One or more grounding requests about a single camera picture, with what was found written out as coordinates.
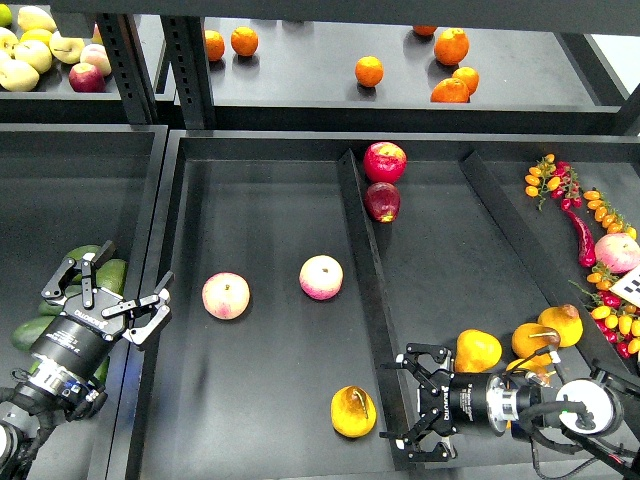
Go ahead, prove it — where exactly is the large orange on shelf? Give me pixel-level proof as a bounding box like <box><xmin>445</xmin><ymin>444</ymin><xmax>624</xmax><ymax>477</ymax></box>
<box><xmin>434</xmin><ymin>28</ymin><xmax>470</xmax><ymax>66</ymax></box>

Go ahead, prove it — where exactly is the orange on shelf center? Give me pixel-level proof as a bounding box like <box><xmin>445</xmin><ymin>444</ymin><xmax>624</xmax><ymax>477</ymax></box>
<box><xmin>354</xmin><ymin>56</ymin><xmax>384</xmax><ymax>88</ymax></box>

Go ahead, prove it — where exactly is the orange on shelf right small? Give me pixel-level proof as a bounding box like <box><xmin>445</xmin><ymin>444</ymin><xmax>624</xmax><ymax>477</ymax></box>
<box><xmin>452</xmin><ymin>66</ymin><xmax>480</xmax><ymax>95</ymax></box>

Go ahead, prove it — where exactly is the cherry tomato bunch top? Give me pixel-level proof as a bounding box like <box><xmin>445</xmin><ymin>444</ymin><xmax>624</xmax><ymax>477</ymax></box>
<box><xmin>524</xmin><ymin>153</ymin><xmax>582</xmax><ymax>211</ymax></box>

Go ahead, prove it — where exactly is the black shelf post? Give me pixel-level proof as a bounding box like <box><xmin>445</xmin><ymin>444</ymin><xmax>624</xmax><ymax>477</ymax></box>
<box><xmin>160</xmin><ymin>15</ymin><xmax>216</xmax><ymax>130</ymax></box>

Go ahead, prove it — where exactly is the green avocado right of pile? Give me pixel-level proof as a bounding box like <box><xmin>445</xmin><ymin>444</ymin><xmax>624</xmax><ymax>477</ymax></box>
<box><xmin>96</xmin><ymin>259</ymin><xmax>128</xmax><ymax>295</ymax></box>

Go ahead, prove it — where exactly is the cherry tomato bunch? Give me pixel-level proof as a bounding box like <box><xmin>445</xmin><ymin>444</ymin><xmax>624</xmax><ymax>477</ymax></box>
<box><xmin>586</xmin><ymin>263</ymin><xmax>639</xmax><ymax>359</ymax></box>
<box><xmin>524</xmin><ymin>153</ymin><xmax>582</xmax><ymax>211</ymax></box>

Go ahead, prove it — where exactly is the pale yellow apple with stem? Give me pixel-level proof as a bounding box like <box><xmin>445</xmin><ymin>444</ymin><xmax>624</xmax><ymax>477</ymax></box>
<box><xmin>49</xmin><ymin>31</ymin><xmax>85</xmax><ymax>65</ymax></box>

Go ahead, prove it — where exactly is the pale yellow apple middle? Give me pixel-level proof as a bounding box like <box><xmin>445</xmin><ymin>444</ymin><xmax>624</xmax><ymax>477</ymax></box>
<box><xmin>13</xmin><ymin>40</ymin><xmax>53</xmax><ymax>74</ymax></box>

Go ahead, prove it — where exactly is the pink apple right bin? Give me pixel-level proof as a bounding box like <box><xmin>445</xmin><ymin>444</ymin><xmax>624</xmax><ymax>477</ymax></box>
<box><xmin>595</xmin><ymin>233</ymin><xmax>639</xmax><ymax>274</ymax></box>

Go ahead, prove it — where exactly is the dark red apple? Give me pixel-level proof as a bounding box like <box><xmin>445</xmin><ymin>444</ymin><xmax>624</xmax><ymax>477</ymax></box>
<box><xmin>364</xmin><ymin>182</ymin><xmax>401</xmax><ymax>223</ymax></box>

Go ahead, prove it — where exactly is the pink apple left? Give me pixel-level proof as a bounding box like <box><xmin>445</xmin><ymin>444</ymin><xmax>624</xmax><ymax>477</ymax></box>
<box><xmin>201</xmin><ymin>272</ymin><xmax>250</xmax><ymax>320</ymax></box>

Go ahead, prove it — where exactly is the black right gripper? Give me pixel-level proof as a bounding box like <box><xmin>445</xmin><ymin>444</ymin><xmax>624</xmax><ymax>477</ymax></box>
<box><xmin>379</xmin><ymin>343</ymin><xmax>505</xmax><ymax>462</ymax></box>

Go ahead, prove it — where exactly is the pale yellow apple front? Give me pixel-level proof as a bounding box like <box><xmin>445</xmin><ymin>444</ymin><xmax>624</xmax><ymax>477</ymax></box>
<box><xmin>0</xmin><ymin>59</ymin><xmax>40</xmax><ymax>92</ymax></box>

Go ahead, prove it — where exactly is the green avocado top of pile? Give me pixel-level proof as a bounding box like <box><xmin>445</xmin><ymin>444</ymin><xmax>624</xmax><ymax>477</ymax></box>
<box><xmin>66</xmin><ymin>244</ymin><xmax>101</xmax><ymax>261</ymax></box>

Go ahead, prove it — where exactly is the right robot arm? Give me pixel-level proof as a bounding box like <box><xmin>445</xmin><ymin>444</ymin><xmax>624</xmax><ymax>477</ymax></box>
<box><xmin>384</xmin><ymin>343</ymin><xmax>639</xmax><ymax>479</ymax></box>

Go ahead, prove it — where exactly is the pink apple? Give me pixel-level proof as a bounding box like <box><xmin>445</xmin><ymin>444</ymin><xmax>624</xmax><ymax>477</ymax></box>
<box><xmin>201</xmin><ymin>272</ymin><xmax>250</xmax><ymax>320</ymax></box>
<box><xmin>299</xmin><ymin>255</ymin><xmax>343</xmax><ymax>301</ymax></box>

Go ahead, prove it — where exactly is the red apple on left shelf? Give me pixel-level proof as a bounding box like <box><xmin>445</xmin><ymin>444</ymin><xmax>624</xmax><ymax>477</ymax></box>
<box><xmin>69</xmin><ymin>62</ymin><xmax>106</xmax><ymax>93</ymax></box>

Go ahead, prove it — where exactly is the bright red apple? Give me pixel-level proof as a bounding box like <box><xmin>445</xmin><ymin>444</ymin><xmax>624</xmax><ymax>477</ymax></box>
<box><xmin>363</xmin><ymin>141</ymin><xmax>407</xmax><ymax>184</ymax></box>

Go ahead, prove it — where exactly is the cherry tomato bunch bottom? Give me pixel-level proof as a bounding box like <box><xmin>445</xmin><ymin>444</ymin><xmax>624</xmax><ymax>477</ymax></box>
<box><xmin>586</xmin><ymin>263</ymin><xmax>639</xmax><ymax>359</ymax></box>

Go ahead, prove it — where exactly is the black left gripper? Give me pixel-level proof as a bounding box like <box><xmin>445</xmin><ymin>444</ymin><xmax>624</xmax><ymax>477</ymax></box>
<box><xmin>30</xmin><ymin>240</ymin><xmax>174</xmax><ymax>380</ymax></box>

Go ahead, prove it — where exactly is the orange cherry tomato string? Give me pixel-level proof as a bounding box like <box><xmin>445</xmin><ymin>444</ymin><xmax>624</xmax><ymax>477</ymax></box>
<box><xmin>582</xmin><ymin>188</ymin><xmax>638</xmax><ymax>240</ymax></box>

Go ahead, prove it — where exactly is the dark avocado left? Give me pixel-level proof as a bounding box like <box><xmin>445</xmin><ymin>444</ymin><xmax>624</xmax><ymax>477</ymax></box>
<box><xmin>10</xmin><ymin>315</ymin><xmax>55</xmax><ymax>352</ymax></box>

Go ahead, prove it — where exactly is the pink apple center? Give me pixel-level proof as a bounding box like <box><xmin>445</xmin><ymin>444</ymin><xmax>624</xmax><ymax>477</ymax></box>
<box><xmin>299</xmin><ymin>255</ymin><xmax>343</xmax><ymax>301</ymax></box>

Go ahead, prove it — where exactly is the red chili pepper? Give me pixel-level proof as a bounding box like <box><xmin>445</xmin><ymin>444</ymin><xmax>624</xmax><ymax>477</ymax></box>
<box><xmin>566</xmin><ymin>210</ymin><xmax>596</xmax><ymax>268</ymax></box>

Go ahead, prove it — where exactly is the black tray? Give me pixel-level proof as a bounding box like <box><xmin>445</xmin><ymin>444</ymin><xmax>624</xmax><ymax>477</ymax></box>
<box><xmin>129</xmin><ymin>131</ymin><xmax>639</xmax><ymax>479</ymax></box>
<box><xmin>1</xmin><ymin>124</ymin><xmax>167</xmax><ymax>479</ymax></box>

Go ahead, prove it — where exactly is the orange on shelf front right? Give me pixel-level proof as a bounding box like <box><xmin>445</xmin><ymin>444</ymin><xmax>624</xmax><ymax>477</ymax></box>
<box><xmin>430</xmin><ymin>78</ymin><xmax>470</xmax><ymax>103</ymax></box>

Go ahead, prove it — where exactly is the black center tray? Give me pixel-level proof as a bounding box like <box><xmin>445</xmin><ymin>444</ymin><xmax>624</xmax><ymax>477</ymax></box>
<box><xmin>129</xmin><ymin>131</ymin><xmax>639</xmax><ymax>479</ymax></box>

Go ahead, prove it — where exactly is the green avocado of pile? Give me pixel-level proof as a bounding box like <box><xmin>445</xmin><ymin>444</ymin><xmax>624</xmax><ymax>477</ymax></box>
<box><xmin>96</xmin><ymin>259</ymin><xmax>128</xmax><ymax>295</ymax></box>
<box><xmin>66</xmin><ymin>244</ymin><xmax>101</xmax><ymax>261</ymax></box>

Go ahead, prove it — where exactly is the dark green avocado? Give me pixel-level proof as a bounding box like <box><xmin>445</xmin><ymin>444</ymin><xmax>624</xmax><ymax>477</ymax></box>
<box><xmin>37</xmin><ymin>285</ymin><xmax>82</xmax><ymax>316</ymax></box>

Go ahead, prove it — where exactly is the pale pink peach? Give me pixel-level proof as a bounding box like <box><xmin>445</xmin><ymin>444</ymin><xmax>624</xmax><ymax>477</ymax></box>
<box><xmin>80</xmin><ymin>43</ymin><xmax>112</xmax><ymax>77</ymax></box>

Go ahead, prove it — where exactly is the black left tray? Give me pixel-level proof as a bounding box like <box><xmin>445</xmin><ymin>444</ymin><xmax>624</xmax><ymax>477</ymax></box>
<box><xmin>1</xmin><ymin>124</ymin><xmax>167</xmax><ymax>479</ymax></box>

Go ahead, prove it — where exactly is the white marker tag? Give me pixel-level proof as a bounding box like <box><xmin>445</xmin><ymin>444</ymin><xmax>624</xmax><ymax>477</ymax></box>
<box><xmin>610</xmin><ymin>266</ymin><xmax>640</xmax><ymax>307</ymax></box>

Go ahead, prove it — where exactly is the orange on shelf far left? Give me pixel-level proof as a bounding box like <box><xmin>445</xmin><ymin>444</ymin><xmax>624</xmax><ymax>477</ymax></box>
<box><xmin>204</xmin><ymin>29</ymin><xmax>226</xmax><ymax>62</ymax></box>

